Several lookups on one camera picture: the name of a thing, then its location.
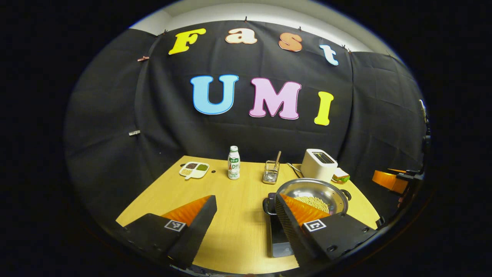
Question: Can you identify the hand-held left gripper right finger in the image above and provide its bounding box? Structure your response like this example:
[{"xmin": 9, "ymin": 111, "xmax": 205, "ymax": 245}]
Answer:
[{"xmin": 274, "ymin": 193, "xmax": 379, "ymax": 270}]

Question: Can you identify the white drink bottle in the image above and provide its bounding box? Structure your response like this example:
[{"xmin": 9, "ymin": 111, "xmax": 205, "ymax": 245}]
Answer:
[{"xmin": 228, "ymin": 146, "xmax": 241, "ymax": 180}]

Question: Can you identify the steel pot with soybeans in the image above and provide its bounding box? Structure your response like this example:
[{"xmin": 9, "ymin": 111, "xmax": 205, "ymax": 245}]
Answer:
[{"xmin": 263, "ymin": 178, "xmax": 352, "ymax": 216}]

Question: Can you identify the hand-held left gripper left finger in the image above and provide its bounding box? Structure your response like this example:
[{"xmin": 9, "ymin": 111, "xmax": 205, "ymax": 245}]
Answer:
[{"xmin": 115, "ymin": 195, "xmax": 218, "ymax": 270}]

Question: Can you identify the white toaster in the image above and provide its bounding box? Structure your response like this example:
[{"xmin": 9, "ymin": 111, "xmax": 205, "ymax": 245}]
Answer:
[{"xmin": 301, "ymin": 149, "xmax": 338, "ymax": 183}]

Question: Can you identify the wire utensil holder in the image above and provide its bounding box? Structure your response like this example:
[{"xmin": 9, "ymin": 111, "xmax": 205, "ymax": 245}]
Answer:
[{"xmin": 262, "ymin": 160, "xmax": 280, "ymax": 184}]

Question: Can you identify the white divided bean dish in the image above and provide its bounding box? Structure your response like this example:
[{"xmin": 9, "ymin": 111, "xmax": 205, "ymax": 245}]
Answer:
[{"xmin": 179, "ymin": 162, "xmax": 210, "ymax": 180}]

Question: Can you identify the sandwich on plate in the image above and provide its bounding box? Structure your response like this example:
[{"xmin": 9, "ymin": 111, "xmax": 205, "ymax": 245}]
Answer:
[{"xmin": 332, "ymin": 168, "xmax": 351, "ymax": 184}]

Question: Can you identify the black induction cooktop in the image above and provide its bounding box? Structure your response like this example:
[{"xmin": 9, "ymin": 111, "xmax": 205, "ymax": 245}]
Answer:
[{"xmin": 268, "ymin": 192, "xmax": 386, "ymax": 258}]

